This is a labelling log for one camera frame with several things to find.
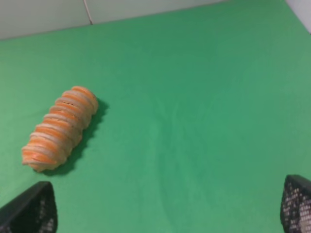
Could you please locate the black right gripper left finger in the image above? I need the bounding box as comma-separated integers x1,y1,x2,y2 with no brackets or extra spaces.
0,181,58,233

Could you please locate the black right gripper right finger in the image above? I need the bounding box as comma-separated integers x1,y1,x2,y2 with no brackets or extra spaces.
280,175,311,233

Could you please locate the orange twisted bread roll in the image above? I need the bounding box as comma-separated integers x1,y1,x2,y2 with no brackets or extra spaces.
21,86,99,172

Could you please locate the green table cloth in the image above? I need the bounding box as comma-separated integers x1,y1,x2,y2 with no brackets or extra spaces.
0,0,311,233

